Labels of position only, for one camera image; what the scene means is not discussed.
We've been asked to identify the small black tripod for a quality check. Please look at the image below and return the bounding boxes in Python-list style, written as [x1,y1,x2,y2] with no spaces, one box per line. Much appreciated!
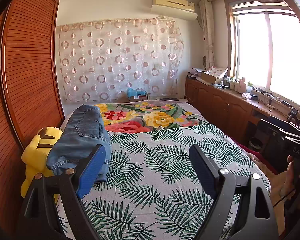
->
[287,107,300,123]

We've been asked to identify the yellow plush toy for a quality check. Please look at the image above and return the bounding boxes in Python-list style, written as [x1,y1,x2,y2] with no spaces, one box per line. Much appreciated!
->
[20,127,63,198]

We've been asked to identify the bed with leaf-print sheet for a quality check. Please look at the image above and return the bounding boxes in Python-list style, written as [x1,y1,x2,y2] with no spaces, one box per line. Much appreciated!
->
[57,121,272,240]

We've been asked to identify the wooden cabinet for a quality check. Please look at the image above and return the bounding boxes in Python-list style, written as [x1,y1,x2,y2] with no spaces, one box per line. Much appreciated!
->
[185,76,300,140]

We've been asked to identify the white wall air conditioner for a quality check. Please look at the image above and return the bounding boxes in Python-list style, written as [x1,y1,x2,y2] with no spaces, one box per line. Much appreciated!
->
[151,0,198,21]

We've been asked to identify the wooden frame window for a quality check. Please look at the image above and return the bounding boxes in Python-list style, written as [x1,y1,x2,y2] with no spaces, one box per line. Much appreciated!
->
[225,0,300,108]

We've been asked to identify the beige tied window curtain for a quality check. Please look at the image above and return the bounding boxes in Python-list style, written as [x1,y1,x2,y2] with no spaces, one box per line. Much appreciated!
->
[199,0,215,70]

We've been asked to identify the sheer circle-pattern curtain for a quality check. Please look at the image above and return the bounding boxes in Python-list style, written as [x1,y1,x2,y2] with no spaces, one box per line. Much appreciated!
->
[55,19,185,103]

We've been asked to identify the small cardboard box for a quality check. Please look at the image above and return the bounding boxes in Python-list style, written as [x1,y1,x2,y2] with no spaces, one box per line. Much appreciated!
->
[129,94,149,102]

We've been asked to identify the person's right hand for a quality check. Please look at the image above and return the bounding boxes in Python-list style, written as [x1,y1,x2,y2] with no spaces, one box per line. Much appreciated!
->
[280,155,300,200]

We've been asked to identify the wooden slatted wardrobe door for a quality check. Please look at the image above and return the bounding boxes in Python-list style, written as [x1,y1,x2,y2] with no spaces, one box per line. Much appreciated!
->
[0,0,65,230]

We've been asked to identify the pink and white figurine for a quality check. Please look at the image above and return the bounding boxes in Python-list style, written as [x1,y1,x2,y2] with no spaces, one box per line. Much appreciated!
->
[237,77,248,94]

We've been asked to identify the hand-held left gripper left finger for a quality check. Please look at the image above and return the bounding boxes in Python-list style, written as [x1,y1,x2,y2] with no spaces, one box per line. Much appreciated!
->
[16,144,107,240]

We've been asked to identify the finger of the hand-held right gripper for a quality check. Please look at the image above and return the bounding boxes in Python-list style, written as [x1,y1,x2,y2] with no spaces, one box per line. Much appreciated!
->
[256,130,287,174]
[257,119,300,138]

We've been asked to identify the floral pillow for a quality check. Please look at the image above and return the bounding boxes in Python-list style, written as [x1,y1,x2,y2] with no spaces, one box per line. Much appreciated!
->
[94,101,208,133]

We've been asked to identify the waste bin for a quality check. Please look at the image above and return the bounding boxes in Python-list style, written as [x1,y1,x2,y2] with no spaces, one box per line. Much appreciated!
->
[248,137,265,152]

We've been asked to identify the open cardboard box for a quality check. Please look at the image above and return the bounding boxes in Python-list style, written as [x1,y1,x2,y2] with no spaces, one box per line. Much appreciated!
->
[201,66,228,85]

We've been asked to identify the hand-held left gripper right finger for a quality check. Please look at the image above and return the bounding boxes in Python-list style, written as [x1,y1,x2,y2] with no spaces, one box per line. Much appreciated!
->
[189,144,279,240]

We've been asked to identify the blue cloth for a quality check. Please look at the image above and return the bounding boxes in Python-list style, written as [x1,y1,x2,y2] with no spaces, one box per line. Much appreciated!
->
[126,87,148,97]

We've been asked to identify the stack of papers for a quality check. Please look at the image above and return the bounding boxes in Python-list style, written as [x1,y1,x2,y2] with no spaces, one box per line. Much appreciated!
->
[187,67,203,79]

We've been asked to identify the blue denim pants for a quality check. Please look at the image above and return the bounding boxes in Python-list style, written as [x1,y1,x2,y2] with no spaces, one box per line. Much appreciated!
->
[46,104,112,183]

